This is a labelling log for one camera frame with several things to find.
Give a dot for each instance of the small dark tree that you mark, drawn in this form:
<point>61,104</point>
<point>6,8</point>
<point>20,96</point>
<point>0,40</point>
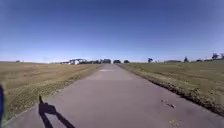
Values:
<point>150,60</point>
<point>186,59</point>

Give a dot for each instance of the grey paved path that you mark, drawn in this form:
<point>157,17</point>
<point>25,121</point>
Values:
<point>113,93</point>

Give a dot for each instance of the row of dark trees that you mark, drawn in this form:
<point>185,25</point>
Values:
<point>106,61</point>

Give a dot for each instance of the dry grass field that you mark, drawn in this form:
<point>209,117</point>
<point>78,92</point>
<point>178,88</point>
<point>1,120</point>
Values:
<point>36,75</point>
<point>180,73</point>

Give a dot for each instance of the white building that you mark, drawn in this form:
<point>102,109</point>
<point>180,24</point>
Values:
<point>76,61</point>

